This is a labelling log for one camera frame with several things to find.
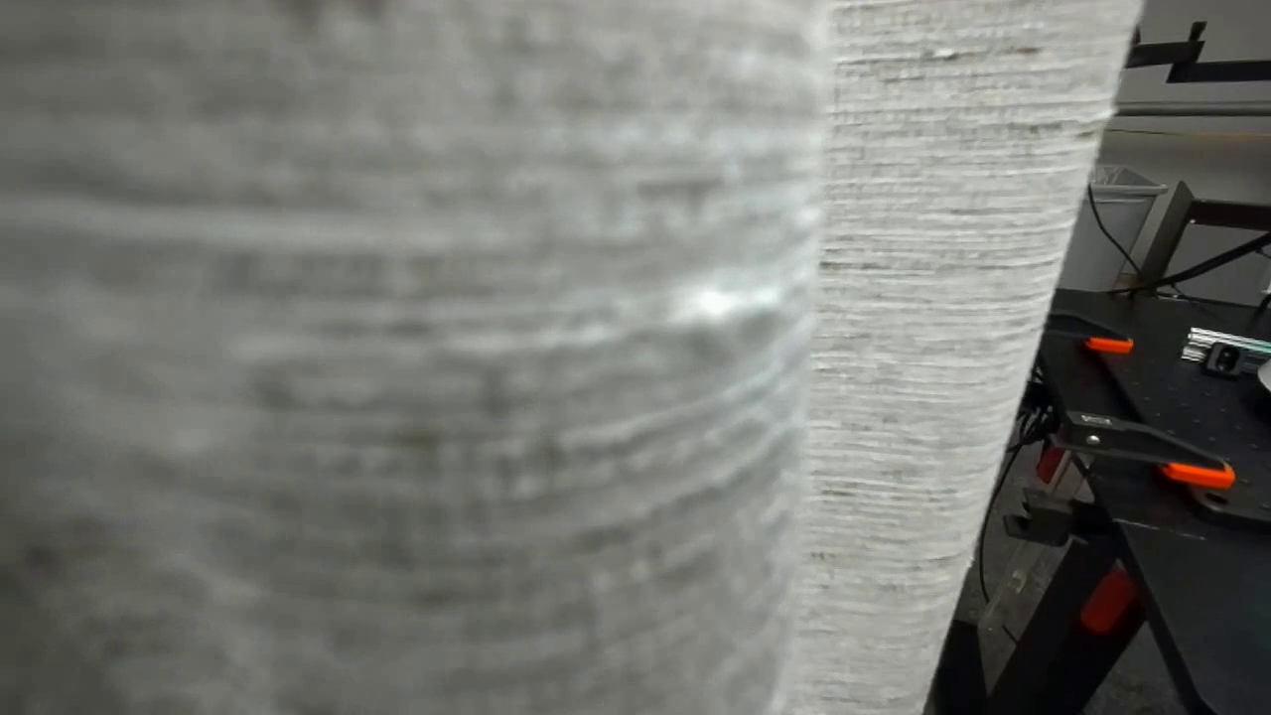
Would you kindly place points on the grey woven curtain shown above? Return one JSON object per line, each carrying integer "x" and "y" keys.
{"x": 461, "y": 370}

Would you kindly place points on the red clamp part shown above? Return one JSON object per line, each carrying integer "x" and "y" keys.
{"x": 1050, "y": 462}

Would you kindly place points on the grey box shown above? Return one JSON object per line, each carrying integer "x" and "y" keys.
{"x": 1141, "y": 219}

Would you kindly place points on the orange clamp under table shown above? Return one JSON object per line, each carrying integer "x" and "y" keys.
{"x": 1111, "y": 602}

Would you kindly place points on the black metal bracket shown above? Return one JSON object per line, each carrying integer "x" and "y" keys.
{"x": 1193, "y": 62}

